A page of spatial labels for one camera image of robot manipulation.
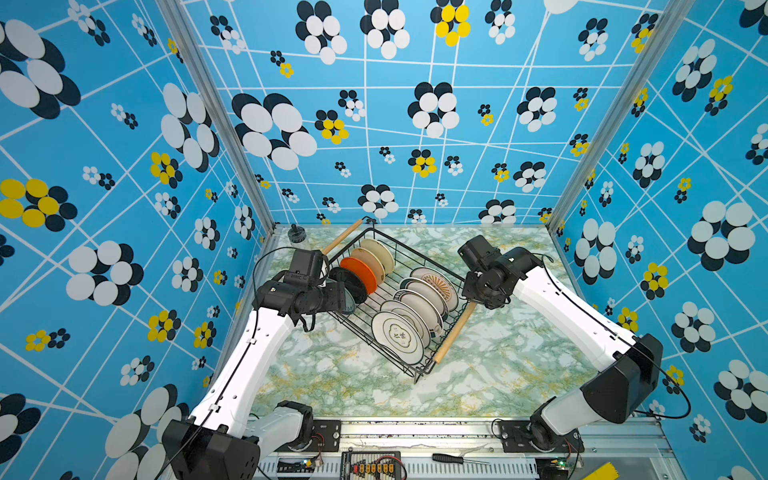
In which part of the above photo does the white plate teal flower emblem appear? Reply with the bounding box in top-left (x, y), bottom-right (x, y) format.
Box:
top-left (371, 312), bottom-right (424, 365)

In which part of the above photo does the black wire dish rack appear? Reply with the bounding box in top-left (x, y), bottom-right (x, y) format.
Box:
top-left (323, 221), bottom-right (468, 381)

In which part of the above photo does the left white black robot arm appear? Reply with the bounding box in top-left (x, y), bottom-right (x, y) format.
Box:
top-left (158, 249), bottom-right (355, 479)

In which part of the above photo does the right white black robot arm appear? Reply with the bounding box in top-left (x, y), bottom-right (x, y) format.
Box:
top-left (457, 235), bottom-right (663, 451)

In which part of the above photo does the black small plate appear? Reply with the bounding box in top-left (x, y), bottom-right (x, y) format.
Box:
top-left (329, 267), bottom-right (368, 314)

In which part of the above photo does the orange small plate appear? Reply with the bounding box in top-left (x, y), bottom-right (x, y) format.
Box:
top-left (340, 257), bottom-right (378, 294)

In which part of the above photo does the white plate orange sunburst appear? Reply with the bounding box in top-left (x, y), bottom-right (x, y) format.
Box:
top-left (411, 267), bottom-right (459, 312)

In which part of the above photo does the beige small plate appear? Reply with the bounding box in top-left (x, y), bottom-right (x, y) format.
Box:
top-left (350, 247), bottom-right (386, 285)

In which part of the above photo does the cream small plate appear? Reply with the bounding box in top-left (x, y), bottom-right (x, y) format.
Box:
top-left (360, 239), bottom-right (396, 275)

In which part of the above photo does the clear jar black lid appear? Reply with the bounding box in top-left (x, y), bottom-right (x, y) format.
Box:
top-left (287, 224), bottom-right (310, 250)

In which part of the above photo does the white plate red green band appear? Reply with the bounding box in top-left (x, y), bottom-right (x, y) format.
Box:
top-left (394, 289), bottom-right (444, 336)

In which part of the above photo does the black terminal power board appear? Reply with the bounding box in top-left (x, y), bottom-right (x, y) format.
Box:
top-left (339, 450), bottom-right (408, 480)

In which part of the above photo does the small green circuit board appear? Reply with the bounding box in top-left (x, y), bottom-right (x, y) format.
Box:
top-left (276, 458), bottom-right (322, 474)

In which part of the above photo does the black screwdriver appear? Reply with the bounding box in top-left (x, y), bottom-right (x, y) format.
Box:
top-left (431, 453), bottom-right (487, 465)

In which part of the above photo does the yellow paper sheet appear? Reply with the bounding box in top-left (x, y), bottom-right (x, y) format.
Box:
top-left (583, 462), bottom-right (620, 480)

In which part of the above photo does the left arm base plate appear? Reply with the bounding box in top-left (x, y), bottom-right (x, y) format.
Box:
top-left (283, 419), bottom-right (342, 453)

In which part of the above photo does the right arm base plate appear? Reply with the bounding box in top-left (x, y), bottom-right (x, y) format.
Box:
top-left (491, 419), bottom-right (585, 455)

